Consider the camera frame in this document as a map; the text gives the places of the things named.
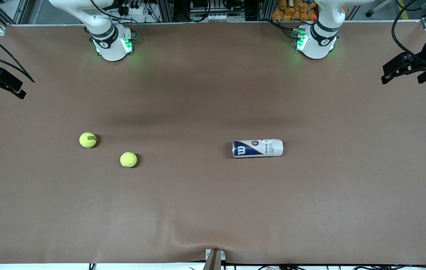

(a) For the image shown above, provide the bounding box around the white socket strip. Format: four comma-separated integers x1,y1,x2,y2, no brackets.
203,13,236,22

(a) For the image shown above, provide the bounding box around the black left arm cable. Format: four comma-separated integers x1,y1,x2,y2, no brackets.
391,0,426,65

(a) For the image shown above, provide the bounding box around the orange packaged goods pile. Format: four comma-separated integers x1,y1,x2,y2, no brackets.
271,0,319,22

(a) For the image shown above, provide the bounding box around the brown table mat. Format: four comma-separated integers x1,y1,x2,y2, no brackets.
0,21,426,265

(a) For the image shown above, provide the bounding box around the metal table clamp bracket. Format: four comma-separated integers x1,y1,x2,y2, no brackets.
202,248,226,270

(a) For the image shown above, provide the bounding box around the white blue tennis ball can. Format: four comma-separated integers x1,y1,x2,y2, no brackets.
232,139,284,159

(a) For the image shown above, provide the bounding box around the black control equipment rack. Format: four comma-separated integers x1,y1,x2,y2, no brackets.
157,0,273,22

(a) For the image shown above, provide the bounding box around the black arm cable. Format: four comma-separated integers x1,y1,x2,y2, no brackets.
0,22,36,83
391,0,426,65

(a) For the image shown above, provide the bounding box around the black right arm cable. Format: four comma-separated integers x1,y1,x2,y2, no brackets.
0,22,36,83

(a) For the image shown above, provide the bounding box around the white power strip with plugs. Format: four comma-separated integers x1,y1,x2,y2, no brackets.
118,0,145,16

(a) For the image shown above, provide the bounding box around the yellow-green tennis ball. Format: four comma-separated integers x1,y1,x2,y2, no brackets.
119,151,138,168
79,132,97,149

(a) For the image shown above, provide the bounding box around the grey stand leg with caster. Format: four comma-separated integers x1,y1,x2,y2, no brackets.
365,0,395,18

